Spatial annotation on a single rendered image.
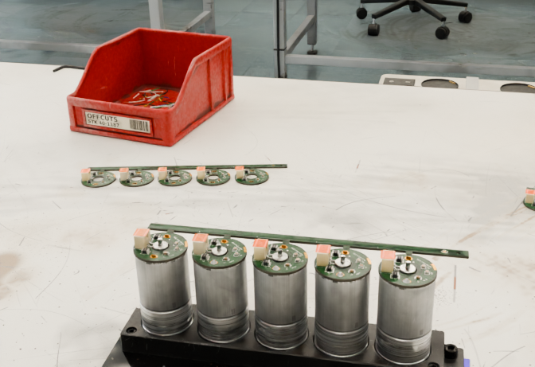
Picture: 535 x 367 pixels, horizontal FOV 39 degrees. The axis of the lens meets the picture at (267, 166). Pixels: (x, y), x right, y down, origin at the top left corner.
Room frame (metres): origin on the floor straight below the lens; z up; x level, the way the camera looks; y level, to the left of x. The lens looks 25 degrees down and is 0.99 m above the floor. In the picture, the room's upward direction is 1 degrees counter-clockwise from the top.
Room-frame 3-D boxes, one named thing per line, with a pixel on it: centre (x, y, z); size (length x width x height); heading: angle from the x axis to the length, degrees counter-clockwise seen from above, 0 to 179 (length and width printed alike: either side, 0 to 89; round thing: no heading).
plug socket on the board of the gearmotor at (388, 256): (0.28, -0.05, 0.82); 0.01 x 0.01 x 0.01; 77
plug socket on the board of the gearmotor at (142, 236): (0.30, 0.06, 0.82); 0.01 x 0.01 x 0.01; 77
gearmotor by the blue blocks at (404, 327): (0.28, -0.06, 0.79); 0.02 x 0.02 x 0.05
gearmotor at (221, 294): (0.29, 0.02, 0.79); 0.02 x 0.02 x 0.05
